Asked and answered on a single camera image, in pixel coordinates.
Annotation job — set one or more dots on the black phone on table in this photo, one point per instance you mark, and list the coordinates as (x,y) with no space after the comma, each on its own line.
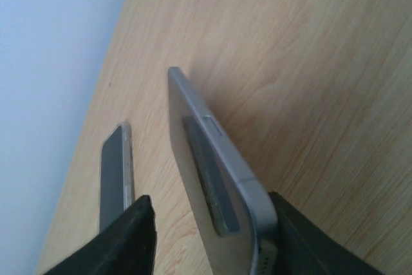
(117,191)

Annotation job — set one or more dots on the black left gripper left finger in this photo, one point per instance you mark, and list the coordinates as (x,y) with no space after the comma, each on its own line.
(127,246)

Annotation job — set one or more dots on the white phone face down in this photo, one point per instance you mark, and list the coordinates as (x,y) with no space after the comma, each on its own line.
(234,214)

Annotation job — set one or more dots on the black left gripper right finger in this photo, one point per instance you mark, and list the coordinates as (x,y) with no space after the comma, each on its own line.
(304,249)

